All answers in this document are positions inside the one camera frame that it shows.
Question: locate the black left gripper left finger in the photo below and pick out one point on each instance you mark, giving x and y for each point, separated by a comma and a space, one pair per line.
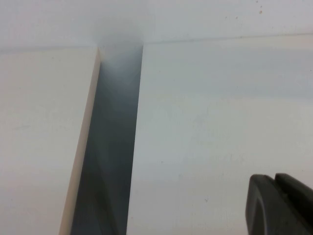
261, 210

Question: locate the cream-edged white side table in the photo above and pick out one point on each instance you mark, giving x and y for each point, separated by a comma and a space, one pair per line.
41, 127

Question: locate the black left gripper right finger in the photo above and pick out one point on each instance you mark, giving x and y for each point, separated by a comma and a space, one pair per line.
296, 193

